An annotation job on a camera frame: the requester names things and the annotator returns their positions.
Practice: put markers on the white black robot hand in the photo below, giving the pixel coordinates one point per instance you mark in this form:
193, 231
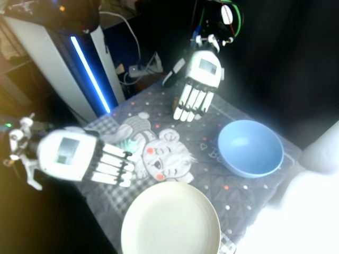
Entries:
204, 68
66, 150

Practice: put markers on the blue bowl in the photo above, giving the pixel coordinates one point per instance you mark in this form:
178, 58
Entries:
251, 148

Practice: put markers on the cream round plate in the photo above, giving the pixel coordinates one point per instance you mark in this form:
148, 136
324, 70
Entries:
169, 222

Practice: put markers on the white power strip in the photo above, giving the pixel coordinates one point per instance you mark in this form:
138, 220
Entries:
136, 71

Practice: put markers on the black curtain cloth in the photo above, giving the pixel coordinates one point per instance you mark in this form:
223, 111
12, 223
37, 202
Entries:
291, 66

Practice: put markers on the white tower with blue light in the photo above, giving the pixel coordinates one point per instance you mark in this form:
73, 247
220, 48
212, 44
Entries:
53, 58

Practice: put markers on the grey bear print quilt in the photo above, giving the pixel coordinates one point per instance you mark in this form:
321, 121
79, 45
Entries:
212, 185

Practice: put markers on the white rounded object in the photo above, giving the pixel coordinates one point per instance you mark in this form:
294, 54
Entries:
304, 206

